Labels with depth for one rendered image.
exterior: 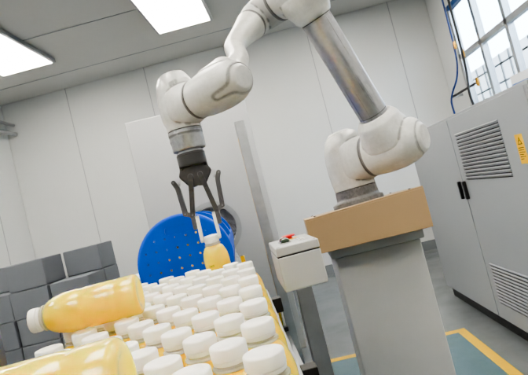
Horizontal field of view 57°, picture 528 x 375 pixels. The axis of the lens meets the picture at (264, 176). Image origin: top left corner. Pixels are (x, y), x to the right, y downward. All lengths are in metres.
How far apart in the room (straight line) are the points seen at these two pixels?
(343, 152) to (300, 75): 5.07
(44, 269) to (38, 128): 2.86
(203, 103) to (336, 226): 0.65
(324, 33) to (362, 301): 0.89
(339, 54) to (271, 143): 5.08
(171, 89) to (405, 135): 0.78
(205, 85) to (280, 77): 5.64
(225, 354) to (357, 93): 1.23
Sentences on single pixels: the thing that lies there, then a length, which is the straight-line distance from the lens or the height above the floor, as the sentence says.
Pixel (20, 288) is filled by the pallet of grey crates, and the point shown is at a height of 0.96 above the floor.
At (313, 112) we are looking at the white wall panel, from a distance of 6.69.
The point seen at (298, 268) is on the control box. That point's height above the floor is 1.04.
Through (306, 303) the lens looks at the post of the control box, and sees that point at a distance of 1.20.
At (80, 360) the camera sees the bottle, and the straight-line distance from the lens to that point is 0.36.
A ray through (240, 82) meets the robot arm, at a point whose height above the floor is 1.48.
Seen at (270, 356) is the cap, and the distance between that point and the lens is 0.45.
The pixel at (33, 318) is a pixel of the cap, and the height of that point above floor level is 1.12.
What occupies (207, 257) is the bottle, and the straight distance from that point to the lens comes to 1.26.
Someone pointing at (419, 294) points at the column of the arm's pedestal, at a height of 0.78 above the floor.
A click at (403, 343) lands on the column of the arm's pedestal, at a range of 1.78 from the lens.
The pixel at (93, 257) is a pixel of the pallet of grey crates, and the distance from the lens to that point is 5.40.
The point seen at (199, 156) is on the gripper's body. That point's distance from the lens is 1.25.
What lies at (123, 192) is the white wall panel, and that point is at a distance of 6.99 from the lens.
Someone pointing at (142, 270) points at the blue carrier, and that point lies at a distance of 1.49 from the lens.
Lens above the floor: 1.21
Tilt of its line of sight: 3 degrees up
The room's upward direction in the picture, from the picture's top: 14 degrees counter-clockwise
